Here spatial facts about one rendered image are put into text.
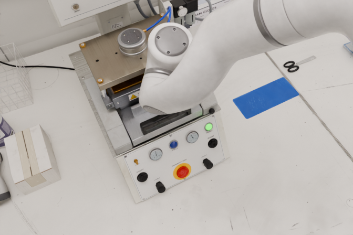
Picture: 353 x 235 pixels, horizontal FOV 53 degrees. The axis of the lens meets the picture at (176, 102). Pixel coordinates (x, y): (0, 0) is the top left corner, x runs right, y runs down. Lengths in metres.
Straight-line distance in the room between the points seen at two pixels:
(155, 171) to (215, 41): 0.62
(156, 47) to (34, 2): 0.94
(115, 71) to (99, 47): 0.11
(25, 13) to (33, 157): 0.60
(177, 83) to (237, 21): 0.14
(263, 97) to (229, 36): 0.83
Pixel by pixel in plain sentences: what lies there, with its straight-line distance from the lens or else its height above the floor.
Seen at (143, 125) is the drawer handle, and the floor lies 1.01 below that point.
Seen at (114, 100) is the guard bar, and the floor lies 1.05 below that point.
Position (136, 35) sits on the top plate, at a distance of 0.97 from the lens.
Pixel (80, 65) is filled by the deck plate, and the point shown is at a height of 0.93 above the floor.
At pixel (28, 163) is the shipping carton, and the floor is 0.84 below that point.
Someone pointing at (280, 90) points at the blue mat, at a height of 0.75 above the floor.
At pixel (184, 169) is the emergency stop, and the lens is 1.10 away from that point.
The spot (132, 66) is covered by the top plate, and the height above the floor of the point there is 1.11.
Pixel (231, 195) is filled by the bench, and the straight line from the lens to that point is 1.13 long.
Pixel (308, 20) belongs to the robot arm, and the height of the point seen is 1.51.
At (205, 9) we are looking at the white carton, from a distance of 1.49.
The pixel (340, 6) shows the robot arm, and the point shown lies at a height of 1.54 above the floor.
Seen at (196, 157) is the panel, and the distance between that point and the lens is 1.11.
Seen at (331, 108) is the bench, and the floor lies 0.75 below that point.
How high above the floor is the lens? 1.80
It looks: 54 degrees down
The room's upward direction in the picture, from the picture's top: 6 degrees counter-clockwise
